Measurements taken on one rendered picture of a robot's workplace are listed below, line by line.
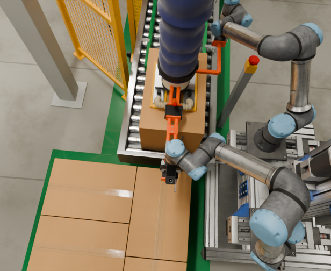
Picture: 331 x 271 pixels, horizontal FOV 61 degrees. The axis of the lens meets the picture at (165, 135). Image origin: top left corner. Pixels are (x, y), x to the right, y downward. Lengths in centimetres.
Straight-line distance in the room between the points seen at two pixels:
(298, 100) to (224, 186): 114
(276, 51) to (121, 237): 143
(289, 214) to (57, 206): 155
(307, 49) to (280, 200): 69
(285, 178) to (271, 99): 216
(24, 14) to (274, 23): 269
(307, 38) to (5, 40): 305
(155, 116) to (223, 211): 104
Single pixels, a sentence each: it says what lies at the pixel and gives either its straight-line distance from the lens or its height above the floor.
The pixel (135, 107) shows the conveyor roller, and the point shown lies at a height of 55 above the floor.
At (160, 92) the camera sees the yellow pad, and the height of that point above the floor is 99.
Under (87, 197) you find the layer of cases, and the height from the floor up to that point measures 54.
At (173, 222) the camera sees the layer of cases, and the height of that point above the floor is 54.
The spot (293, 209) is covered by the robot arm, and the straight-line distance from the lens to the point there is 97.
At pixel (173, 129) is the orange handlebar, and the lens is 155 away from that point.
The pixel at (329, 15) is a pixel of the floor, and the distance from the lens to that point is 414.
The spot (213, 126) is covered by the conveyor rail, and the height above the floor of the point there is 59.
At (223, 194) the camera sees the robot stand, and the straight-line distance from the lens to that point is 241.
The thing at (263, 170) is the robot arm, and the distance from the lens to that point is 106.
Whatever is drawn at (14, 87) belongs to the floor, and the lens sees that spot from 326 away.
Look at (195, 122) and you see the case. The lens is 174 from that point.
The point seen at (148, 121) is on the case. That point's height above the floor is 95.
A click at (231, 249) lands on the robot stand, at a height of 23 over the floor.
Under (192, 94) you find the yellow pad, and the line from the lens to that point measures 180.
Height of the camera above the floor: 251
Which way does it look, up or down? 68 degrees down
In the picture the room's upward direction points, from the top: 6 degrees clockwise
